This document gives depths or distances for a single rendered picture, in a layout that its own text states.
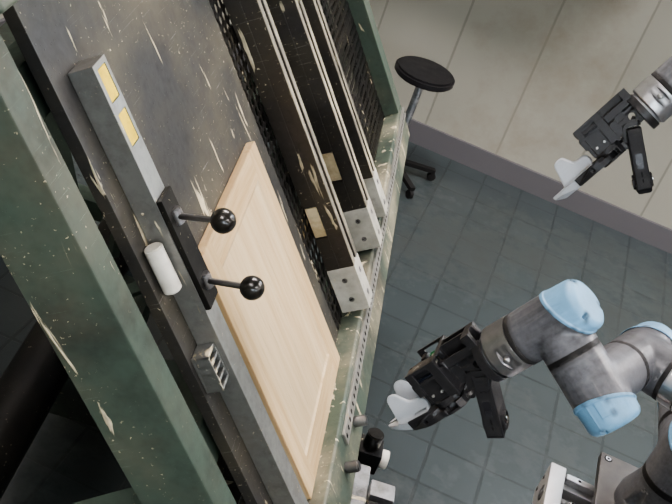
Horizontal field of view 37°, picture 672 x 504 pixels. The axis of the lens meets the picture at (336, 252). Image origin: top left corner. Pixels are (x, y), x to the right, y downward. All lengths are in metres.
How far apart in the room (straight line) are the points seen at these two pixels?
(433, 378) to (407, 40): 3.92
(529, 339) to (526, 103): 3.91
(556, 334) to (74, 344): 0.62
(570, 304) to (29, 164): 0.68
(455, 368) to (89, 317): 0.49
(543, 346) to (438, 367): 0.15
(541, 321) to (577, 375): 0.08
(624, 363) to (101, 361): 0.68
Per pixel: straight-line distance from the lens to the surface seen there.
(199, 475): 1.47
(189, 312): 1.60
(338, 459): 2.08
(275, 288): 1.98
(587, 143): 1.76
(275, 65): 2.16
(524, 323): 1.32
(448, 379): 1.38
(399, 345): 3.90
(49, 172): 1.25
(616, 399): 1.31
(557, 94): 5.15
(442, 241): 4.62
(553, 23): 5.05
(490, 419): 1.43
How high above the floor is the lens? 2.33
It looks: 33 degrees down
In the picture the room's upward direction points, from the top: 20 degrees clockwise
